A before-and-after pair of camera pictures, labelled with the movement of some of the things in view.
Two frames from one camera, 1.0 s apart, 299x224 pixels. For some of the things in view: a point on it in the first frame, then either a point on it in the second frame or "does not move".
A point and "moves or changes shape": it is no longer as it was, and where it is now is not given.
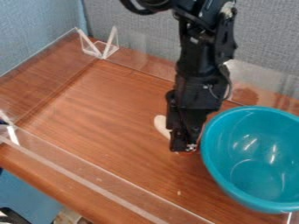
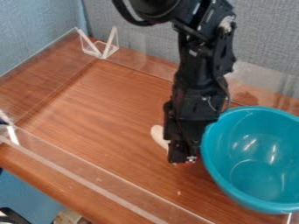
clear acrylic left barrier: (30, 82) does not move
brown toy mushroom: (161, 121) moves or changes shape
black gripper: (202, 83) does not move
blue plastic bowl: (250, 152) does not move
